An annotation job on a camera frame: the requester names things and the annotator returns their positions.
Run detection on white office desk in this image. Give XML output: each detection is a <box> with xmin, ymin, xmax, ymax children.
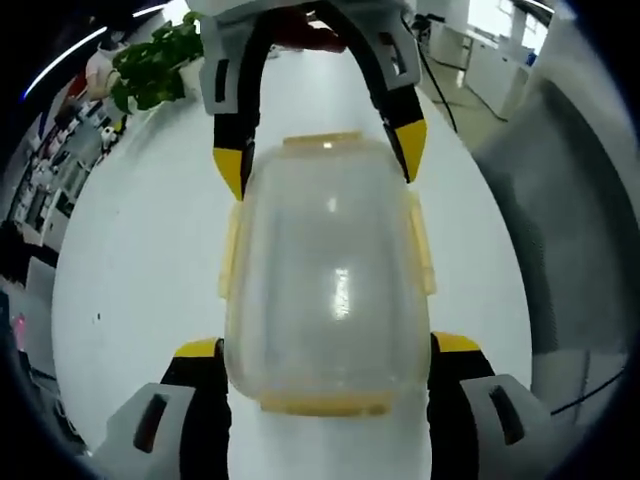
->
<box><xmin>429</xmin><ymin>22</ymin><xmax>534</xmax><ymax>119</ymax></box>

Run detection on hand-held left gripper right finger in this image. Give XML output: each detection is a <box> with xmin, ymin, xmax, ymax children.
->
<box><xmin>426</xmin><ymin>329</ymin><xmax>556</xmax><ymax>480</ymax></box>

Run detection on white ceiling light strip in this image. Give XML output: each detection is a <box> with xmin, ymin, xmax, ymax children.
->
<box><xmin>22</xmin><ymin>37</ymin><xmax>109</xmax><ymax>99</ymax></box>

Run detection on person's right hand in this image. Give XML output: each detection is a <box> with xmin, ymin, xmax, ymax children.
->
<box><xmin>272</xmin><ymin>7</ymin><xmax>351</xmax><ymax>54</ymax></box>

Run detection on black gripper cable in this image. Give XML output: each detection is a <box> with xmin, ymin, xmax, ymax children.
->
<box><xmin>412</xmin><ymin>14</ymin><xmax>509</xmax><ymax>134</ymax></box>

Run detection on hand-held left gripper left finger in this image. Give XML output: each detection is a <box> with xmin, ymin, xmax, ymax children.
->
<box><xmin>92</xmin><ymin>337</ymin><xmax>232</xmax><ymax>480</ymax></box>

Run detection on green potted plant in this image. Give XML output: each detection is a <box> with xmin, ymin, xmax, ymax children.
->
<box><xmin>110</xmin><ymin>12</ymin><xmax>207</xmax><ymax>115</ymax></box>

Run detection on small black white toy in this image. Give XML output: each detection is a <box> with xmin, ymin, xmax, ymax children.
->
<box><xmin>98</xmin><ymin>124</ymin><xmax>125</xmax><ymax>152</ymax></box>

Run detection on clear lid with yellow buckles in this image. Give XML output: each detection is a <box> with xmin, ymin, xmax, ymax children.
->
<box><xmin>217</xmin><ymin>129</ymin><xmax>439</xmax><ymax>417</ymax></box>

